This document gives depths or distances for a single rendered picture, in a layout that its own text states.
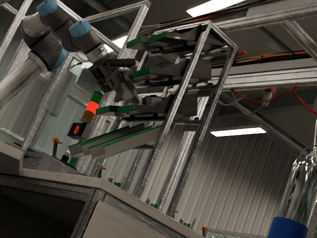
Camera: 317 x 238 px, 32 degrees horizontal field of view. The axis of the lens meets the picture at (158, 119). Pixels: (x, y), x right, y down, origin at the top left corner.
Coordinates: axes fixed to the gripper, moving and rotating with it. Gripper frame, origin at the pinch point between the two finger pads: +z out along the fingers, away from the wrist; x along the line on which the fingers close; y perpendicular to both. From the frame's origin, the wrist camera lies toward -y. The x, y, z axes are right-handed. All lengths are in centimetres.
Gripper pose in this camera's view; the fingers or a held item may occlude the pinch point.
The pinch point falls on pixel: (134, 99)
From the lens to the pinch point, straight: 208.2
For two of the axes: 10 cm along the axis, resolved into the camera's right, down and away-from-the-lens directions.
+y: -6.5, 5.9, -4.8
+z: 5.4, 8.0, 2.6
